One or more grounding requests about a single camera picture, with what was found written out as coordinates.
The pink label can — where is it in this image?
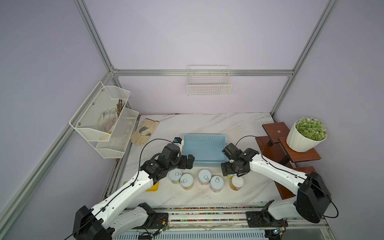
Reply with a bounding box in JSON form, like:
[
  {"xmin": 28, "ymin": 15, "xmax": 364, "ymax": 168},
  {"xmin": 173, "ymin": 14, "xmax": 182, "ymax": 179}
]
[
  {"xmin": 210, "ymin": 176, "xmax": 224, "ymax": 193},
  {"xmin": 198, "ymin": 169, "xmax": 212, "ymax": 185}
]

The orange label can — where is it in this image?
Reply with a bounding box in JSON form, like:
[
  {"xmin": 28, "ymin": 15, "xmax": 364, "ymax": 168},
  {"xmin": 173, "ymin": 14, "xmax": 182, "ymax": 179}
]
[{"xmin": 180, "ymin": 174, "xmax": 194, "ymax": 190}]

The light blue plastic basket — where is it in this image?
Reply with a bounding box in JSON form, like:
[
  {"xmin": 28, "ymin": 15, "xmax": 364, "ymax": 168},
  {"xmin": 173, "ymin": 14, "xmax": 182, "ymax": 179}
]
[{"xmin": 182, "ymin": 134, "xmax": 228, "ymax": 168}]

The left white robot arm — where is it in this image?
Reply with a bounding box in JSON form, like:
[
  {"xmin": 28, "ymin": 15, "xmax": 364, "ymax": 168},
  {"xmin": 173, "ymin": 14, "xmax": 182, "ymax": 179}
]
[{"xmin": 71, "ymin": 143, "xmax": 195, "ymax": 240}]

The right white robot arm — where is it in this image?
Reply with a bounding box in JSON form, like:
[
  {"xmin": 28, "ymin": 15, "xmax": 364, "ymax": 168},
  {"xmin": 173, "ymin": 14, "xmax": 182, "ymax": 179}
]
[{"xmin": 221, "ymin": 144, "xmax": 332, "ymax": 225}]

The green label can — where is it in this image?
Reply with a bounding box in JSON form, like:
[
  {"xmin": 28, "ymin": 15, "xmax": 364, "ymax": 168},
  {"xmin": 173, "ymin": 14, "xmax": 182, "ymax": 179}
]
[{"xmin": 169, "ymin": 169, "xmax": 183, "ymax": 185}]

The upside-down orange can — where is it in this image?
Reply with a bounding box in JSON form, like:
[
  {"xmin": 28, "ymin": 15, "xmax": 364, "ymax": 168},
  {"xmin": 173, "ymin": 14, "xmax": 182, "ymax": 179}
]
[{"xmin": 230, "ymin": 176, "xmax": 244, "ymax": 191}]

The yellow plastic scoop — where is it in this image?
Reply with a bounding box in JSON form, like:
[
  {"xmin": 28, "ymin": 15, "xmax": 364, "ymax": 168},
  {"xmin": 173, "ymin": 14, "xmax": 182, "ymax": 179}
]
[{"xmin": 147, "ymin": 183, "xmax": 159, "ymax": 192}]

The brown wooden step shelf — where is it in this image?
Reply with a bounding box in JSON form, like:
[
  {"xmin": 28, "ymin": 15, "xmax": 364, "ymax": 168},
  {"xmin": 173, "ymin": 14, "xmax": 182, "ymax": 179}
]
[{"xmin": 254, "ymin": 121, "xmax": 332, "ymax": 200}]

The beige work glove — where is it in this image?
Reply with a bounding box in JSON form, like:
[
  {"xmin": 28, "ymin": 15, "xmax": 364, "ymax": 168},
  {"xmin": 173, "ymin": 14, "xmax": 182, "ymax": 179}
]
[{"xmin": 131, "ymin": 118, "xmax": 160, "ymax": 146}]

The clear plastic bag in shelf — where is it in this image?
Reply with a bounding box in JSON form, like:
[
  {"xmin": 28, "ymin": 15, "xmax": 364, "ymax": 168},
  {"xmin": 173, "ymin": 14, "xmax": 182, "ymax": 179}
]
[{"xmin": 98, "ymin": 109, "xmax": 118, "ymax": 133}]

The white pot green plant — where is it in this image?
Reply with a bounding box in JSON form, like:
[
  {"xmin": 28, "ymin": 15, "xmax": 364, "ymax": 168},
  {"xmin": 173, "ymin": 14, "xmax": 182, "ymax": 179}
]
[{"xmin": 286, "ymin": 118, "xmax": 328, "ymax": 153}]

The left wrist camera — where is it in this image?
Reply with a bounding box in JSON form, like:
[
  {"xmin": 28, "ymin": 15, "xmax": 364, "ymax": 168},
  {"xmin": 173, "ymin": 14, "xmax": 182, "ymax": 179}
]
[{"xmin": 173, "ymin": 137, "xmax": 184, "ymax": 149}]

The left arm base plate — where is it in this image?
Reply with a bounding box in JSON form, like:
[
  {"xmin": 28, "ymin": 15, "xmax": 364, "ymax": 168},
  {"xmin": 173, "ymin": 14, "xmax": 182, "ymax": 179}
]
[{"xmin": 137, "ymin": 213, "xmax": 169, "ymax": 230}]

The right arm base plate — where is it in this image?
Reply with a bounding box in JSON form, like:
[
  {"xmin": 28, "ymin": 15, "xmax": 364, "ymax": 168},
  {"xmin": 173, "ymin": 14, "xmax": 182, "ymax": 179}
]
[{"xmin": 246, "ymin": 212, "xmax": 288, "ymax": 228}]

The white wire wall shelf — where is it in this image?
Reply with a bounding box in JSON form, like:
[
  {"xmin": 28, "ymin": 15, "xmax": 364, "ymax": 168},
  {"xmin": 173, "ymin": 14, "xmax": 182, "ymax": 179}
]
[{"xmin": 69, "ymin": 82, "xmax": 139, "ymax": 159}]

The white wire wall basket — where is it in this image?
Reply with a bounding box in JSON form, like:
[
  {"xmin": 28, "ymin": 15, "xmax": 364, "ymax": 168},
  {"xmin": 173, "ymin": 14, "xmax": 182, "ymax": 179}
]
[{"xmin": 187, "ymin": 65, "xmax": 232, "ymax": 97}]

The aluminium frame rail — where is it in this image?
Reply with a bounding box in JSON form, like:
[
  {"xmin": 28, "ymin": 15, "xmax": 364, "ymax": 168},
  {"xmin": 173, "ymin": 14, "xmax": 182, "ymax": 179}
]
[{"xmin": 114, "ymin": 70, "xmax": 294, "ymax": 77}]

